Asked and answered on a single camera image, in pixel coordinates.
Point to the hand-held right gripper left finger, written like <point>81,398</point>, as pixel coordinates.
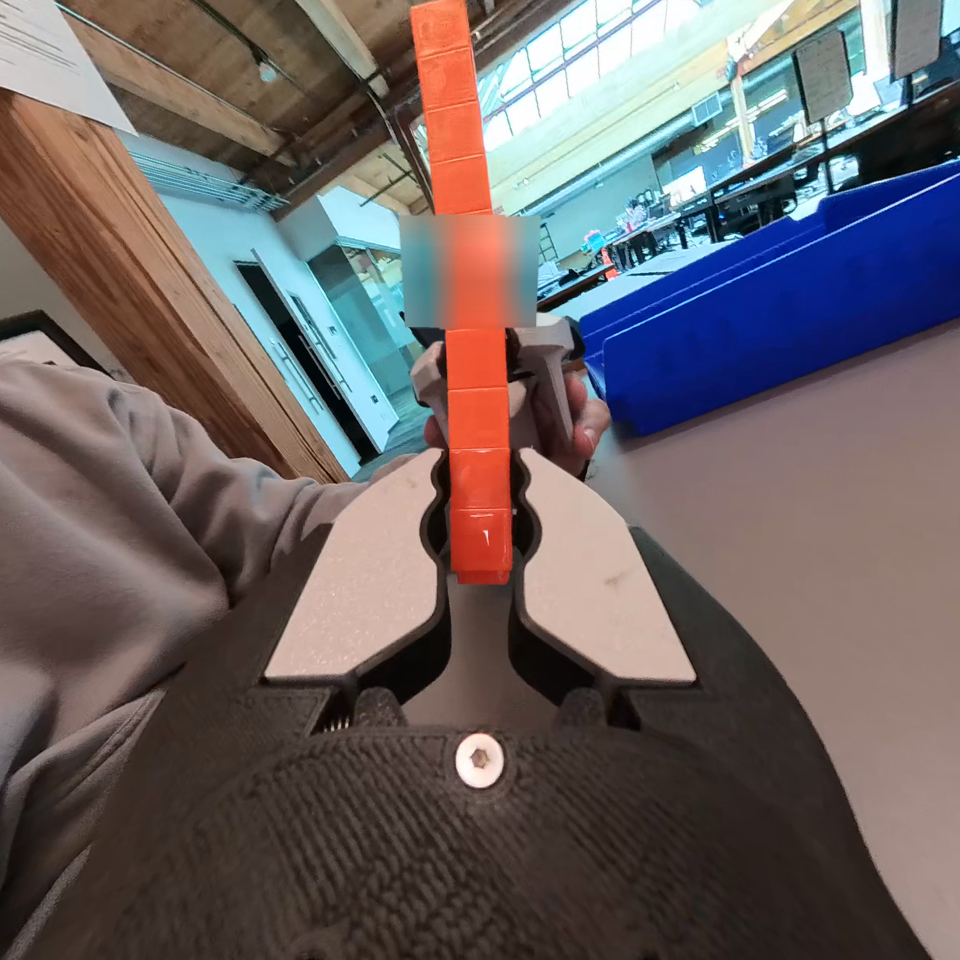
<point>360,592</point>

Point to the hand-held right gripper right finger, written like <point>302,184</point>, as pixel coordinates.
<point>600,592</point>

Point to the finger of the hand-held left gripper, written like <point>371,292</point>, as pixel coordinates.
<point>551,337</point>
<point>431,375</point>

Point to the orange segmented bar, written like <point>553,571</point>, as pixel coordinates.
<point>476,420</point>

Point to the blue plastic bin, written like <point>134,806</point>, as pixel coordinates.
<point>750,337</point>

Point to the person's left forearm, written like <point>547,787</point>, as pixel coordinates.
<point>187,487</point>

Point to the grey desk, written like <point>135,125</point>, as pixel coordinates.
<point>787,562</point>

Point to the person's left hand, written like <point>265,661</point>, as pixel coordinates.
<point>589,427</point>

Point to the orange traffic cone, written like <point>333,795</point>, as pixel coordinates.
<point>607,266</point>

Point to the person's grey hoodie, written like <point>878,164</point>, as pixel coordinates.
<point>60,750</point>

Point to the upright panel on stand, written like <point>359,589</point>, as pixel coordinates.
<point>823,75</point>
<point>916,37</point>

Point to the framed black and white poster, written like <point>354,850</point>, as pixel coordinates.
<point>37,337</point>

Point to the white paper notice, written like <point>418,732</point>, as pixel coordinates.
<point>45,52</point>

